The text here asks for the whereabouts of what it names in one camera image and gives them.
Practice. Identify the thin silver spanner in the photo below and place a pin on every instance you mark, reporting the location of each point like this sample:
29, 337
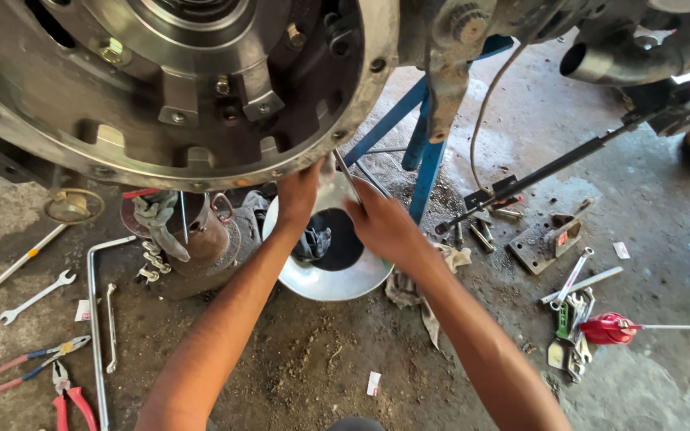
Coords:
345, 173

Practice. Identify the silver combination wrench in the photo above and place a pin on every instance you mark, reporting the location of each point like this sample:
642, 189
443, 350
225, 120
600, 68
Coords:
572, 278

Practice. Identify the large steel clutch housing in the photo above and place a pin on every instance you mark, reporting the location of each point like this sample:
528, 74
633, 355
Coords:
159, 78

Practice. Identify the grey rag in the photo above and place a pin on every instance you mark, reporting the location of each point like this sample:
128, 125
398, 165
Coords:
159, 224

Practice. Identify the person's right hand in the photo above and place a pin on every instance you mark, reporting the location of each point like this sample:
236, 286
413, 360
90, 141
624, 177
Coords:
390, 230

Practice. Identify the dark grey cloth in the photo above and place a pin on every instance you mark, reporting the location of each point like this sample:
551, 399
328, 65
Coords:
252, 218

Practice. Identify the small white red paper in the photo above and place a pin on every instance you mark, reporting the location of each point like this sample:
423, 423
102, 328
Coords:
621, 250
374, 384
82, 310

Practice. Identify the silver open-end spanner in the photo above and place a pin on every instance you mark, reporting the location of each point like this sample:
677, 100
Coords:
36, 297

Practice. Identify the long bent steel bar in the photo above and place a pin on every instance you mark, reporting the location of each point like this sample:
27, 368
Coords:
94, 335

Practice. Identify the rusty brown metal cylinder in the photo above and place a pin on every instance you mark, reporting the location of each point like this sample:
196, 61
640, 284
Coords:
207, 239

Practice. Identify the person's left fingers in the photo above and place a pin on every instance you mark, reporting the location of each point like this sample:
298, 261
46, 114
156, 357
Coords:
306, 170

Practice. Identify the pile of silver wrenches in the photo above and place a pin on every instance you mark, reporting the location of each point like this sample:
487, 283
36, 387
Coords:
578, 353

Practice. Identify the round brass cap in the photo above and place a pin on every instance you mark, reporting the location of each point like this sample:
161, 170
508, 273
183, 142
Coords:
69, 206

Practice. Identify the grey metal bracket plate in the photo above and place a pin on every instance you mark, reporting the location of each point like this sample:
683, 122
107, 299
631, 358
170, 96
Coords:
539, 245

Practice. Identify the silver metal bowl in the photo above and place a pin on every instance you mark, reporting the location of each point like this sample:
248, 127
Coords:
333, 284

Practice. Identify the red oil can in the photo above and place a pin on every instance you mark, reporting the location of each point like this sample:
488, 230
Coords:
605, 329

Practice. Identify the blue red long-nose pliers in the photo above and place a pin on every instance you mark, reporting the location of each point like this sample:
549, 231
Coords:
51, 356

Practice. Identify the person's right fingers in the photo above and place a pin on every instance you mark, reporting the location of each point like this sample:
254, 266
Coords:
358, 212

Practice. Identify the black strut rod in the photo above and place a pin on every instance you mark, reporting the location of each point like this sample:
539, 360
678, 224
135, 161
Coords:
560, 160

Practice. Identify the flat grey metal bar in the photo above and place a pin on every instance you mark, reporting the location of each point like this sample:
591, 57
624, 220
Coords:
596, 279

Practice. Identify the blue metal stand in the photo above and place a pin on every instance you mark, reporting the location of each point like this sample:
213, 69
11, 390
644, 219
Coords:
423, 161

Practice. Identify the person's left hand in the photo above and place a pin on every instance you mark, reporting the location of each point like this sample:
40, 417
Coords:
296, 200

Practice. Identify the dirty beige rag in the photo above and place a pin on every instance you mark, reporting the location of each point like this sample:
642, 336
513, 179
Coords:
402, 290

